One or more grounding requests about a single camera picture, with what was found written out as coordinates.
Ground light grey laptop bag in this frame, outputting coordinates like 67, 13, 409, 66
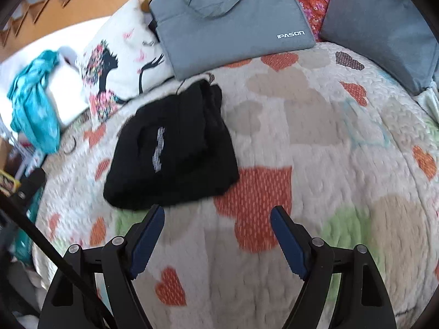
149, 0, 316, 81

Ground heart print quilt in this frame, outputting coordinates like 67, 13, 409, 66
34, 39, 439, 329

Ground white sheet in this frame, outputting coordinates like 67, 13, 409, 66
414, 82, 439, 126

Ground black pants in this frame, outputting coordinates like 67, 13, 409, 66
103, 79, 240, 211

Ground dark grey laptop bag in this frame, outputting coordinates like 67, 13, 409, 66
319, 0, 437, 96

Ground printed figure pillow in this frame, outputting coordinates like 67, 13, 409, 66
76, 7, 175, 124

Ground red floral blanket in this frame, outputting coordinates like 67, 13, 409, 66
283, 0, 339, 42

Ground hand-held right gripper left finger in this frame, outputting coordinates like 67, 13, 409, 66
38, 204, 166, 329

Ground black cable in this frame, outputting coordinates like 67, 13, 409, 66
0, 197, 115, 329

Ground green box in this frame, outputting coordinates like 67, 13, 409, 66
12, 195, 42, 264

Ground white pillow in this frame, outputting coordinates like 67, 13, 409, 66
44, 46, 90, 124

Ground yellow box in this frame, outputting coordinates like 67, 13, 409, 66
0, 169, 22, 194

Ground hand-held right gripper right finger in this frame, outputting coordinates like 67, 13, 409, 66
270, 205, 396, 329

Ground teal cloth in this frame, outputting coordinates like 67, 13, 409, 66
7, 50, 61, 154

